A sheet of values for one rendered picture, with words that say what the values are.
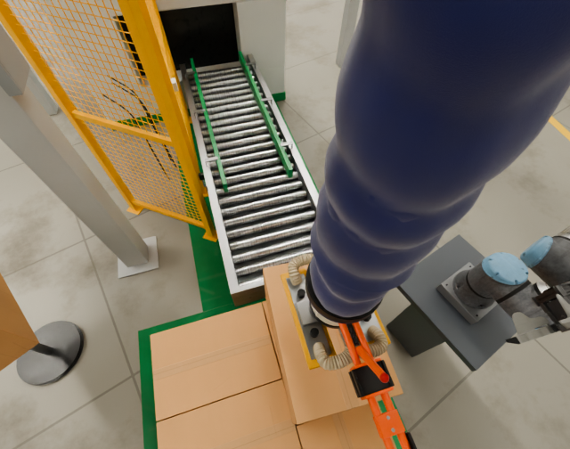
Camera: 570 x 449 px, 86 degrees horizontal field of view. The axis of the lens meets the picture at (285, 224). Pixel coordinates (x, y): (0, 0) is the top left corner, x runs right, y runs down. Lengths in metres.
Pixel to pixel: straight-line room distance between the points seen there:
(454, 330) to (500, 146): 1.37
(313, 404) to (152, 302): 1.57
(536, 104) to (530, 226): 3.03
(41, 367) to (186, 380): 1.20
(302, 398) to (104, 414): 1.48
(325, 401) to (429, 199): 0.97
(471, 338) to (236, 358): 1.11
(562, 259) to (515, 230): 2.24
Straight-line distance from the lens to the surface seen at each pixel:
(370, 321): 1.13
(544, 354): 2.86
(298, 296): 1.10
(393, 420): 0.98
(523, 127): 0.38
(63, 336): 2.65
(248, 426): 1.65
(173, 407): 1.71
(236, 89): 3.06
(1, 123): 1.73
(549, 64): 0.32
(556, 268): 1.04
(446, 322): 1.68
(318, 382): 1.26
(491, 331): 1.77
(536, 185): 3.77
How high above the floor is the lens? 2.19
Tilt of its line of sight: 57 degrees down
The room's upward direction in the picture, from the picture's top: 2 degrees clockwise
